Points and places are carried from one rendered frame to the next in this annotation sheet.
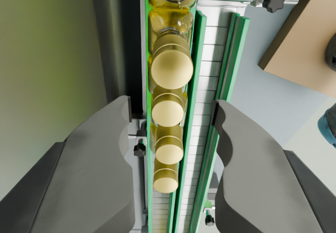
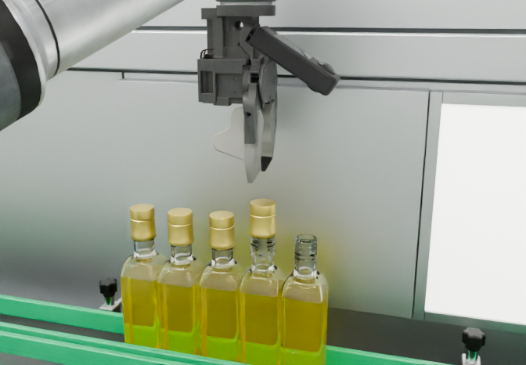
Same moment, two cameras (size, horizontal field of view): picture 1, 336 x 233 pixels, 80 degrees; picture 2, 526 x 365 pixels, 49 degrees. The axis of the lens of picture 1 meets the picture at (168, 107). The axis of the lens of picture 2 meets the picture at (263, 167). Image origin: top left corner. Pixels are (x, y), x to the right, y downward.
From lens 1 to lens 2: 0.71 m
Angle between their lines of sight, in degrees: 70
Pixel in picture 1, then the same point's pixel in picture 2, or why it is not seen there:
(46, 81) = (266, 194)
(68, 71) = not seen: hidden behind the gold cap
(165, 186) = (141, 207)
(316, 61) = not seen: outside the picture
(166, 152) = (184, 211)
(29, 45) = (290, 191)
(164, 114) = (221, 213)
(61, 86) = not seen: hidden behind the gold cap
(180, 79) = (255, 203)
